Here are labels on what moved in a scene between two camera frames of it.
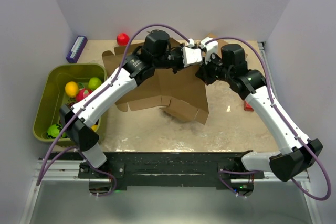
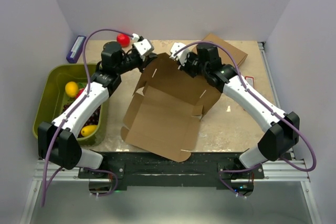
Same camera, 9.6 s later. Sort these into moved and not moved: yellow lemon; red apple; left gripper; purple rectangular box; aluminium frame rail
Moved: left gripper
Not moved: red apple; yellow lemon; aluminium frame rail; purple rectangular box
